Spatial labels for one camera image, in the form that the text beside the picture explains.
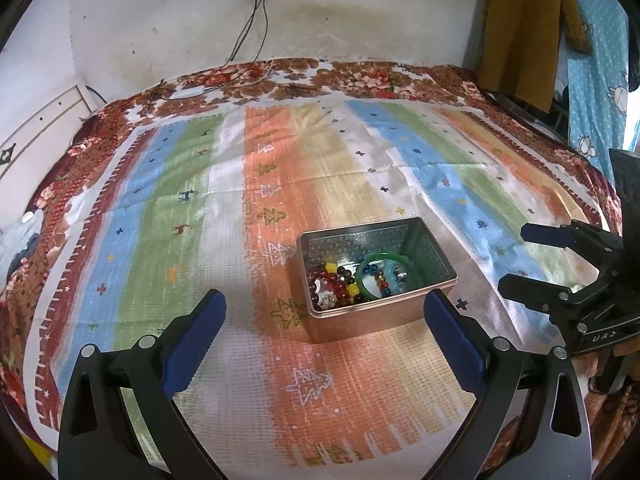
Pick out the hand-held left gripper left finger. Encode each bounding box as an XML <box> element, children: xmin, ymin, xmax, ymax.
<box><xmin>57</xmin><ymin>289</ymin><xmax>227</xmax><ymax>480</ymax></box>

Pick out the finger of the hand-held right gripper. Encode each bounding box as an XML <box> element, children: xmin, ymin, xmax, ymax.
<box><xmin>520</xmin><ymin>220</ymin><xmax>626</xmax><ymax>266</ymax></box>
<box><xmin>497</xmin><ymin>274</ymin><xmax>601</xmax><ymax>326</ymax></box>

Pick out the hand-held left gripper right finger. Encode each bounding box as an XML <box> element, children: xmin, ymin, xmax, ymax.
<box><xmin>424</xmin><ymin>290</ymin><xmax>593</xmax><ymax>480</ymax></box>

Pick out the multicolour bead bracelet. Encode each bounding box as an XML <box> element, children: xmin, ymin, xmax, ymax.
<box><xmin>370</xmin><ymin>272</ymin><xmax>418</xmax><ymax>298</ymax></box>

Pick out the rectangular metal tin box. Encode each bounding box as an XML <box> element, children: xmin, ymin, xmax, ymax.
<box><xmin>297</xmin><ymin>216</ymin><xmax>458</xmax><ymax>345</ymax></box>

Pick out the green jade bangle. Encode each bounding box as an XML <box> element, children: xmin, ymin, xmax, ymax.
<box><xmin>356</xmin><ymin>252</ymin><xmax>421</xmax><ymax>303</ymax></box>

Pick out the yellow and brown bead bracelet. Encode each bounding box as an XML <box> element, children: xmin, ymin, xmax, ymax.
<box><xmin>325</xmin><ymin>260</ymin><xmax>370</xmax><ymax>306</ymax></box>

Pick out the red bead bracelet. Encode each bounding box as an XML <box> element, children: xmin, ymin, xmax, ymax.
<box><xmin>306</xmin><ymin>266</ymin><xmax>351</xmax><ymax>308</ymax></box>

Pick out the blue printed curtain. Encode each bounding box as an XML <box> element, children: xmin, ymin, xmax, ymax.
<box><xmin>560</xmin><ymin>0</ymin><xmax>635</xmax><ymax>155</ymax></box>

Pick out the grey white cloth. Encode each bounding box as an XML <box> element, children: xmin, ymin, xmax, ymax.
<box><xmin>0</xmin><ymin>210</ymin><xmax>48</xmax><ymax>281</ymax></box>

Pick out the striped colourful blanket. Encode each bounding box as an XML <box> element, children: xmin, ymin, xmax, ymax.
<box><xmin>27</xmin><ymin>97</ymin><xmax>626</xmax><ymax>466</ymax></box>

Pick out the brown hanging jacket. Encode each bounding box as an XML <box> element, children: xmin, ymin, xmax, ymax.
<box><xmin>475</xmin><ymin>0</ymin><xmax>593</xmax><ymax>112</ymax></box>

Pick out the black power cable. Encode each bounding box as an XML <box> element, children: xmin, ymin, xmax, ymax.
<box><xmin>259</xmin><ymin>0</ymin><xmax>271</xmax><ymax>63</ymax></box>
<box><xmin>162</xmin><ymin>0</ymin><xmax>261</xmax><ymax>92</ymax></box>

